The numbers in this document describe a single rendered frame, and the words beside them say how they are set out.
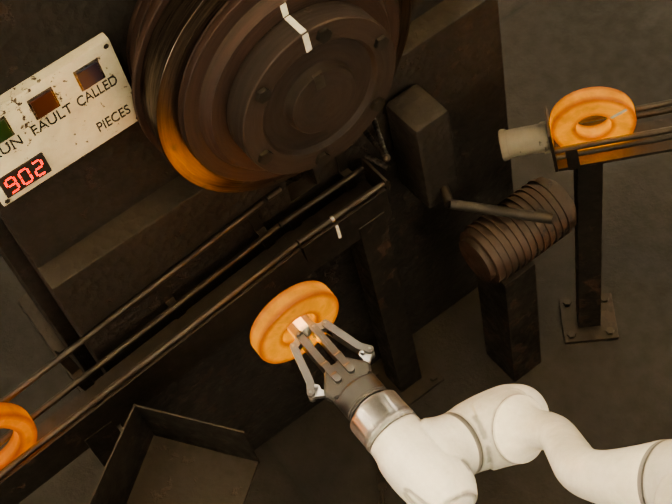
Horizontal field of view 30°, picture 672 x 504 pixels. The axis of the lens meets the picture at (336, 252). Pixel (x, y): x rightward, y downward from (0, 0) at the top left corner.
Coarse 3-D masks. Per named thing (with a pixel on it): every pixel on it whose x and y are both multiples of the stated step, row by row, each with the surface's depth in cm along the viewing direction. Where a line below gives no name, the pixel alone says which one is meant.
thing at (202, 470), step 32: (128, 416) 207; (160, 416) 208; (128, 448) 209; (160, 448) 216; (192, 448) 215; (224, 448) 211; (128, 480) 211; (160, 480) 213; (192, 480) 212; (224, 480) 211
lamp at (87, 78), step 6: (90, 66) 184; (96, 66) 185; (78, 72) 184; (84, 72) 184; (90, 72) 185; (96, 72) 186; (78, 78) 184; (84, 78) 185; (90, 78) 186; (96, 78) 186; (102, 78) 187; (84, 84) 186; (90, 84) 187
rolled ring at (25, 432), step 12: (0, 408) 208; (12, 408) 210; (0, 420) 207; (12, 420) 209; (24, 420) 211; (24, 432) 213; (36, 432) 215; (12, 444) 217; (24, 444) 215; (0, 456) 217; (12, 456) 216; (0, 468) 216
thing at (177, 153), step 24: (192, 0) 174; (216, 0) 173; (408, 0) 198; (168, 24) 176; (192, 24) 173; (408, 24) 202; (168, 48) 175; (192, 48) 176; (144, 72) 182; (168, 72) 176; (144, 96) 184; (168, 96) 179; (168, 120) 183; (168, 144) 186; (192, 168) 192
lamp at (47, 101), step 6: (42, 96) 182; (48, 96) 183; (30, 102) 182; (36, 102) 182; (42, 102) 183; (48, 102) 184; (54, 102) 185; (36, 108) 183; (42, 108) 184; (48, 108) 185; (54, 108) 185; (36, 114) 184; (42, 114) 185
